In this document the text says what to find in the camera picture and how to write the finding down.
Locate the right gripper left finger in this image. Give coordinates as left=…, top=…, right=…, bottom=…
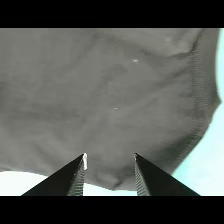
left=21, top=152, right=89, bottom=197

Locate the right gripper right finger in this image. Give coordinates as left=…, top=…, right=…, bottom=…
left=133, top=152, right=200, bottom=197

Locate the grey T-shirt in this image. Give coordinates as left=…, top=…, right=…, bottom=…
left=0, top=27, right=222, bottom=192

